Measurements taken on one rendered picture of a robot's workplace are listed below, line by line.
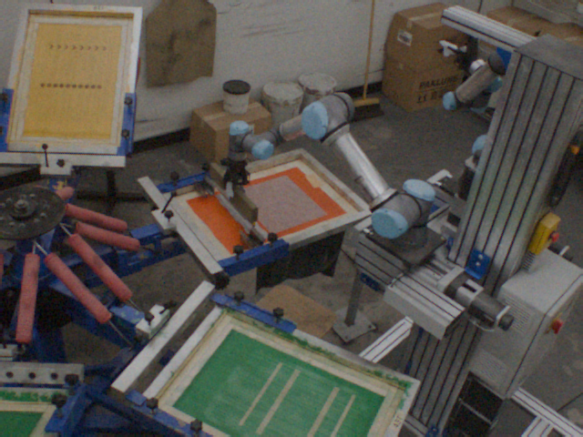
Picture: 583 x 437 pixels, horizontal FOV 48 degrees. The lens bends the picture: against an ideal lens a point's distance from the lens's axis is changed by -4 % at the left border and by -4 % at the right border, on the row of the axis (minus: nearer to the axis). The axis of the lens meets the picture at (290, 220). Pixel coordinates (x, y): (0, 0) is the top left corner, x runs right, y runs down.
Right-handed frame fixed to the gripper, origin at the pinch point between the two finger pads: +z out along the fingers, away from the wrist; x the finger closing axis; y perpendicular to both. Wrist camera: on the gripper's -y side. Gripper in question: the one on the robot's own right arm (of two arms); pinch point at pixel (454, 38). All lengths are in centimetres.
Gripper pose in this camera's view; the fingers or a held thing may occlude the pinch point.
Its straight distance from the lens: 315.5
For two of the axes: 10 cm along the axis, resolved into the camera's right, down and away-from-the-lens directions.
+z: -3.5, -6.8, 6.4
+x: 9.3, -1.8, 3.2
